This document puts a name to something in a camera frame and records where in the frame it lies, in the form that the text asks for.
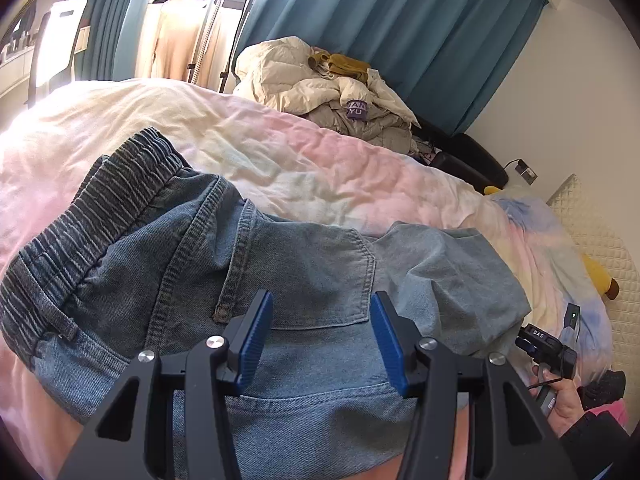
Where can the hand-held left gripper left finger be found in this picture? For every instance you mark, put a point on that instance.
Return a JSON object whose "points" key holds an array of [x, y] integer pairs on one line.
{"points": [[252, 340]]}

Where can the person's right hand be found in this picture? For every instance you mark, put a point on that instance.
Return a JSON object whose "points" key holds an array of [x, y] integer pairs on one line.
{"points": [[567, 405]]}

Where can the pastel tie-dye blanket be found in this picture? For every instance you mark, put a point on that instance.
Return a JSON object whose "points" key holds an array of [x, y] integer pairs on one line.
{"points": [[300, 150]]}

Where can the black metal clothes stand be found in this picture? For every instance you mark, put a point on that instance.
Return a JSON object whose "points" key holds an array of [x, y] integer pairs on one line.
{"points": [[239, 30]]}

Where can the pile of beige clothes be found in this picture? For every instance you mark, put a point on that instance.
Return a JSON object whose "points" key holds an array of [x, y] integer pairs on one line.
{"points": [[280, 75]]}

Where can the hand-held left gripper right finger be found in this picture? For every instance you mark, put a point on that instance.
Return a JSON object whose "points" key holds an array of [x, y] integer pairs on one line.
{"points": [[387, 340]]}

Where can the grey garment with purple label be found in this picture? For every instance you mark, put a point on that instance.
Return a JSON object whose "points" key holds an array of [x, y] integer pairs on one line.
{"points": [[350, 125]]}

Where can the teal curtain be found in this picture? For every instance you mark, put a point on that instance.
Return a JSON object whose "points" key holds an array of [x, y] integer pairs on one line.
{"points": [[117, 15], [425, 35]]}

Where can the pink cloth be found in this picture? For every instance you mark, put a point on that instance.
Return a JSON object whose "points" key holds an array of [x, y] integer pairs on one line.
{"points": [[612, 412]]}

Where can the white chair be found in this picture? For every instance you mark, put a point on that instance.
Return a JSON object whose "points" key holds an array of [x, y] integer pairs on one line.
{"points": [[55, 50]]}

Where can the blue denim jeans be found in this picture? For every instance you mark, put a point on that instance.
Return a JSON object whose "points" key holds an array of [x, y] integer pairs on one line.
{"points": [[300, 260]]}

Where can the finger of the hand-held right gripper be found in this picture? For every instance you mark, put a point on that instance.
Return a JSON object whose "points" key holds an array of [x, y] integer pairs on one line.
{"points": [[523, 344]]}

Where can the beige hanging garment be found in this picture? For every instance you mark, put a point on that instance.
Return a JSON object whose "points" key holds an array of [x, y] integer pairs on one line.
{"points": [[170, 45]]}

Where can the black object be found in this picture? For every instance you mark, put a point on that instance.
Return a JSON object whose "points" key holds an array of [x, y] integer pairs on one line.
{"points": [[607, 385]]}

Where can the black leather sofa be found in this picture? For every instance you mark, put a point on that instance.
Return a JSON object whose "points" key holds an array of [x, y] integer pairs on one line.
{"points": [[465, 155]]}

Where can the person's right forearm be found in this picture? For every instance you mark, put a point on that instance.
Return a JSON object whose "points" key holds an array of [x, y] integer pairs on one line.
{"points": [[590, 440]]}

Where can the metal wall socket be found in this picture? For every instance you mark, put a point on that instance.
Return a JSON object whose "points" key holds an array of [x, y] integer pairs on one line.
{"points": [[528, 172]]}

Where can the mustard yellow garment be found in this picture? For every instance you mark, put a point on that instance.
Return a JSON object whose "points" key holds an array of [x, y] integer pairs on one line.
{"points": [[345, 64]]}

